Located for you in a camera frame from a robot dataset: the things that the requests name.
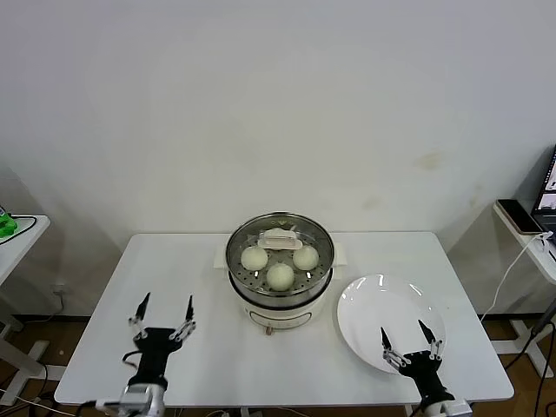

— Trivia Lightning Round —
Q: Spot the white charging cable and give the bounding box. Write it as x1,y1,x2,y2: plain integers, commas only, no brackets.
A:
480,232,556,322

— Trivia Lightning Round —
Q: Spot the green plastic bottle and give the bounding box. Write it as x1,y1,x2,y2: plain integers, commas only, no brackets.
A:
0,203,18,238

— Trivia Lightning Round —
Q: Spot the cream electric cooking pot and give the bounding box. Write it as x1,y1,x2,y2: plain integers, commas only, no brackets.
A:
221,267,344,336

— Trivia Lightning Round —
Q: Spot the white steamed baozi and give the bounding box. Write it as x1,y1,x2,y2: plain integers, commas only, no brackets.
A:
265,262,295,291
292,246,321,270
241,247,269,270

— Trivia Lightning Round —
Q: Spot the round glass pot lid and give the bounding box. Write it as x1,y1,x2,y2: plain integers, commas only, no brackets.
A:
225,211,335,296

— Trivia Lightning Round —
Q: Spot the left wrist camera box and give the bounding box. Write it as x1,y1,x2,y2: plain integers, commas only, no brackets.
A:
95,384,164,414

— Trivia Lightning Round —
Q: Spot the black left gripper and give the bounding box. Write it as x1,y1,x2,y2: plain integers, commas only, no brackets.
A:
128,292,197,387

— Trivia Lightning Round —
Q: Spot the white side table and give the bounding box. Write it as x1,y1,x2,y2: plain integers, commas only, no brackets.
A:
0,213,66,394
493,199,556,357

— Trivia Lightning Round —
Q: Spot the thick black floor cable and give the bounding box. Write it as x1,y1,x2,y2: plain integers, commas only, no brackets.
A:
519,301,556,379

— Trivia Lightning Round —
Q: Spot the stainless steel steamer basket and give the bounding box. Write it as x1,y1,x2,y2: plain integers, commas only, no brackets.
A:
212,211,351,305

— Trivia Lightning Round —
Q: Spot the thin black cable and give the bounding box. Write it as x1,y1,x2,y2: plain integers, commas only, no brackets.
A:
9,211,39,238

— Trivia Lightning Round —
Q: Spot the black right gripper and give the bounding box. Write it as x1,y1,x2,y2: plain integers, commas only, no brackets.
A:
380,319,455,405

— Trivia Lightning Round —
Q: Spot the black phone tan case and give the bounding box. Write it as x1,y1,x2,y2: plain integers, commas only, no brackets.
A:
497,198,545,235

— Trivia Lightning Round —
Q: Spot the large white round plate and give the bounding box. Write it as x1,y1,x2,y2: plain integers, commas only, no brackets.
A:
337,272,447,375

